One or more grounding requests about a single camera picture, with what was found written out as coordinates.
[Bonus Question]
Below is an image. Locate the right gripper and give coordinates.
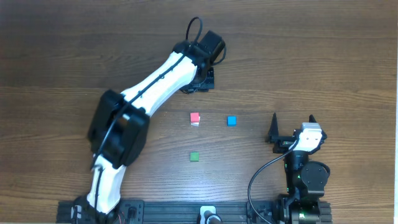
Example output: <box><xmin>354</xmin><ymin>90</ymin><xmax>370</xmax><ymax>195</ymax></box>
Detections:
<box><xmin>265</xmin><ymin>112</ymin><xmax>318</xmax><ymax>154</ymax></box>

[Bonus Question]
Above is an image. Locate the mounting rail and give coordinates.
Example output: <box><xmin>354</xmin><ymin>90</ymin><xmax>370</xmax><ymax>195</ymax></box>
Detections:
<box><xmin>57</xmin><ymin>198</ymin><xmax>333</xmax><ymax>224</ymax></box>

